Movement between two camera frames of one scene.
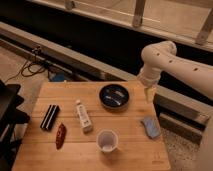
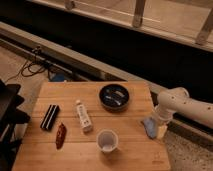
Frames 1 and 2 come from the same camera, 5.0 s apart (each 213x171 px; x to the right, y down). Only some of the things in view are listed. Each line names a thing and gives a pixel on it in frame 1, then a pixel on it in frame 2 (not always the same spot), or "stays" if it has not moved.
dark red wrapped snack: x=60 y=136 stays
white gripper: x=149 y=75 → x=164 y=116
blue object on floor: x=58 y=77 stays
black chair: x=10 y=117 stays
